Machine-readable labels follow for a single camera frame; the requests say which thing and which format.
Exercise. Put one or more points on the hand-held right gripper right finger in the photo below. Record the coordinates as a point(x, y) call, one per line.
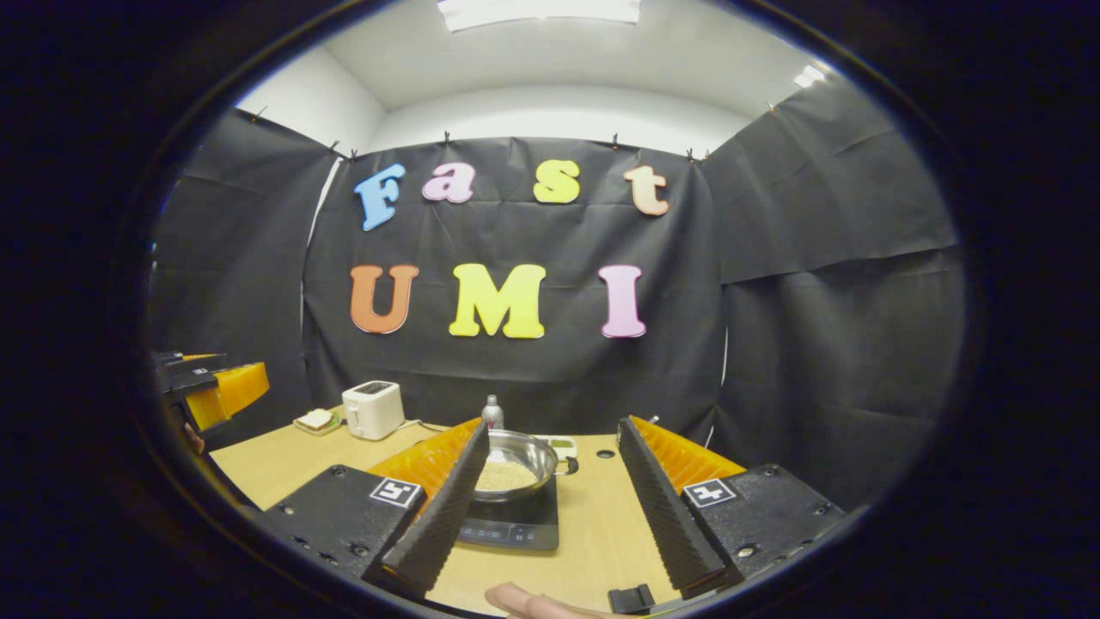
point(666, 516)

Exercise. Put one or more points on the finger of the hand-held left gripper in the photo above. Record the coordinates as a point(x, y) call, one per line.
point(232, 391)
point(193, 361)

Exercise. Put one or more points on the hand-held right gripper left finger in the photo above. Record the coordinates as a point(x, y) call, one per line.
point(443, 516)

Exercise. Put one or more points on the black induction cooktop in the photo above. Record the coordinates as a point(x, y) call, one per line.
point(516, 520)

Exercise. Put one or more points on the stainless steel pot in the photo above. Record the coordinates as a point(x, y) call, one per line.
point(533, 451)

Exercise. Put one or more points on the pile of soybeans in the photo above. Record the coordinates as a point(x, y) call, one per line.
point(507, 475)

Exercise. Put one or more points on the sandwich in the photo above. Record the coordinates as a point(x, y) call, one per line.
point(315, 419)

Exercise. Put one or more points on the silver bottle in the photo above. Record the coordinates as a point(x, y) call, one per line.
point(492, 414)

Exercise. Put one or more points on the white divided spice dish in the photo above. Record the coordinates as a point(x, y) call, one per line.
point(565, 444)

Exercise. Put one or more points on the white toaster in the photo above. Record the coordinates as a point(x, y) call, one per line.
point(374, 411)

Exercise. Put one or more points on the black backdrop cloth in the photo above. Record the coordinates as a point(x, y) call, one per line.
point(550, 361)

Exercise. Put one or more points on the small ceiling light panel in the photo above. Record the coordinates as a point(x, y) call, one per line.
point(809, 76)

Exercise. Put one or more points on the large ceiling light panel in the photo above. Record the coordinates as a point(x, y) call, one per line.
point(537, 13)

